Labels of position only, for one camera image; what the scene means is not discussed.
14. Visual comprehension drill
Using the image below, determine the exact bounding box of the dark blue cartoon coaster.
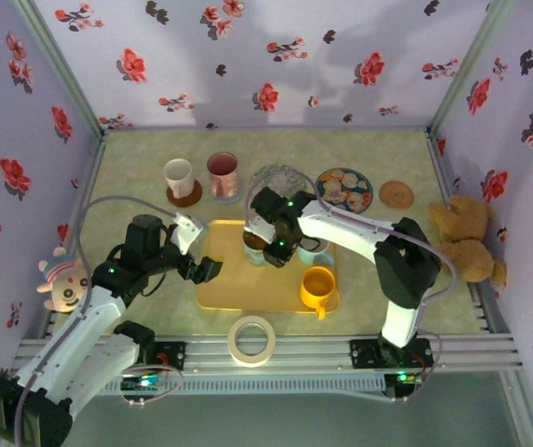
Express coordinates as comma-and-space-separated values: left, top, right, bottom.
315, 167, 373, 215

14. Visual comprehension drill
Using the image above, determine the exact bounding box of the left arm grey cable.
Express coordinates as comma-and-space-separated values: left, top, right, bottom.
14, 195, 186, 443

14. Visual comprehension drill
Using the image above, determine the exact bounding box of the aluminium frame post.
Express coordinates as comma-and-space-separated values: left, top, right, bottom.
427, 0, 513, 136
14, 0, 109, 139

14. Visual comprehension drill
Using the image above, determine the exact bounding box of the small lit circuit board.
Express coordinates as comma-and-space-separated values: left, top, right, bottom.
120, 374, 165, 392
384, 370, 424, 400

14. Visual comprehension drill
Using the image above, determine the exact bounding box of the tan rattan coaster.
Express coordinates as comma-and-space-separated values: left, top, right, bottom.
378, 180, 416, 210

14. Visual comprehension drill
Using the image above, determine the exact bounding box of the yellow serving tray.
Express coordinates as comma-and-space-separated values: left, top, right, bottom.
196, 219, 341, 312

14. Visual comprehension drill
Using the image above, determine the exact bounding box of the grey slotted cable duct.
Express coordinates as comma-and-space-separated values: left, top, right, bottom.
31, 375, 387, 396

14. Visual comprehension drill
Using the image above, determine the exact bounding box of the aluminium front frame rail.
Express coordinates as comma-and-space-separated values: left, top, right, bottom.
12, 332, 524, 373

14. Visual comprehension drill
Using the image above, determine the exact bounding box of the pale pink tall cup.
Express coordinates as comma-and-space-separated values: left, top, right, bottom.
162, 158, 194, 199

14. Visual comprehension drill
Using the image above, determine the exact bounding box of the plain yellow mug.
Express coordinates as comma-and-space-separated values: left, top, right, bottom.
299, 265, 337, 321

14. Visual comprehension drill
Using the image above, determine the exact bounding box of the light blue footed mug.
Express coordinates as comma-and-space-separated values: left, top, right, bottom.
296, 237, 336, 268

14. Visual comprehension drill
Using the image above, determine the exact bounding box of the brown teddy bear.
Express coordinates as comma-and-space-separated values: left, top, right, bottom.
426, 195, 509, 285

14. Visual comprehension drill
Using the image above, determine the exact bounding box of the large bunny flower coaster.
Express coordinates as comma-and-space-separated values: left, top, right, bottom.
249, 163, 312, 199

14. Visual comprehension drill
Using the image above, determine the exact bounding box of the aluminium side rail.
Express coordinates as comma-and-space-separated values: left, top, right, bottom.
424, 129, 500, 334

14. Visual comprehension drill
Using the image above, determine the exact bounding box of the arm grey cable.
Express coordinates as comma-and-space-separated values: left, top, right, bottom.
245, 168, 458, 404
14, 195, 186, 443

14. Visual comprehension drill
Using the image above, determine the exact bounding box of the pink floral mug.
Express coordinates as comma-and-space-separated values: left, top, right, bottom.
206, 152, 240, 199

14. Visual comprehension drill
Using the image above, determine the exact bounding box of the brown wooden coaster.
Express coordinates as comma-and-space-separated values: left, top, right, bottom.
166, 179, 203, 208

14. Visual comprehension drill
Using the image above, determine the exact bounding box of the pink plush doll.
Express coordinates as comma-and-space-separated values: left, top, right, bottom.
36, 246, 93, 312

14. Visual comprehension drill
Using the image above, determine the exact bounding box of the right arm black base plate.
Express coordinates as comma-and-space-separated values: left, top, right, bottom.
349, 338, 434, 370

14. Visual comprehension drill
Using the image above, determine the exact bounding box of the thin aluminium back rail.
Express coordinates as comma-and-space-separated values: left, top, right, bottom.
102, 124, 433, 134

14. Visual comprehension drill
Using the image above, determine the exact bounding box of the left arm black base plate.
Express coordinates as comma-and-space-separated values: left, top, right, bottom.
102, 341, 187, 373

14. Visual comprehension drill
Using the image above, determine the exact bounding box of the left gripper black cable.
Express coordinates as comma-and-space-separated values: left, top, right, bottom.
138, 274, 165, 299

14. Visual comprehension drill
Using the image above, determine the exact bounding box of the blue butterfly mug yellow inside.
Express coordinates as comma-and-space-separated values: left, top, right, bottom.
241, 231, 272, 268

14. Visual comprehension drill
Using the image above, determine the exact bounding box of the masking tape roll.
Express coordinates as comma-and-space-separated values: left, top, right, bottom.
226, 315, 278, 369

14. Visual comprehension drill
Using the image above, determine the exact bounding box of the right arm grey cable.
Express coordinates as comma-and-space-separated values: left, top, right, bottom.
245, 168, 458, 404

